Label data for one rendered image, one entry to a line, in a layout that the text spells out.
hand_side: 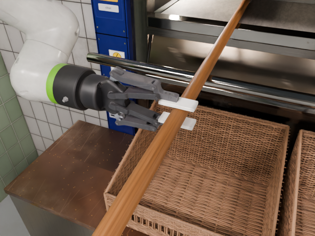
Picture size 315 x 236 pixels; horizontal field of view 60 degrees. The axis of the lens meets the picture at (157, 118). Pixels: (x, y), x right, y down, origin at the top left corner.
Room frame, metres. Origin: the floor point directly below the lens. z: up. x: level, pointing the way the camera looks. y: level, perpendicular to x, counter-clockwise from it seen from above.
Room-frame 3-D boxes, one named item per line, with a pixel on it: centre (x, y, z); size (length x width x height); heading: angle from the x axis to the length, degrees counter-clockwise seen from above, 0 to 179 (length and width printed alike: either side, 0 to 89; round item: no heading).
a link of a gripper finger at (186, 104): (0.43, -0.04, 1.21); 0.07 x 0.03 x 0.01; 67
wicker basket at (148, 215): (0.70, -0.16, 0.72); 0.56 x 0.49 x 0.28; 67
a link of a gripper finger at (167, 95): (0.44, -0.01, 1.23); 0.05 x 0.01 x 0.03; 67
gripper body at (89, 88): (0.49, 0.10, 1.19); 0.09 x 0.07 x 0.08; 67
